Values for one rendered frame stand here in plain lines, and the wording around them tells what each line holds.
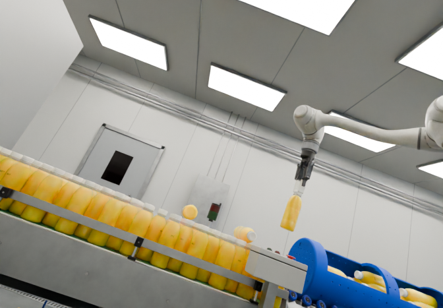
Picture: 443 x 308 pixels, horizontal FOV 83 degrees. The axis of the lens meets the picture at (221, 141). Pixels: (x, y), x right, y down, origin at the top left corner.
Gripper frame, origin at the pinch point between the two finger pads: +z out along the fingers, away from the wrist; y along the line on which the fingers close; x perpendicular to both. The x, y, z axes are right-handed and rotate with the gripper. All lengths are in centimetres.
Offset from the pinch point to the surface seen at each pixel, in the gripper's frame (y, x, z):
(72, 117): 387, 266, -56
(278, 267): -28, 16, 39
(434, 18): 15, -91, -194
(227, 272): -14, 29, 48
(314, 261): -7.5, -12.7, 32.3
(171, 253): -13, 52, 49
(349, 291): -10, -32, 39
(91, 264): -14, 78, 60
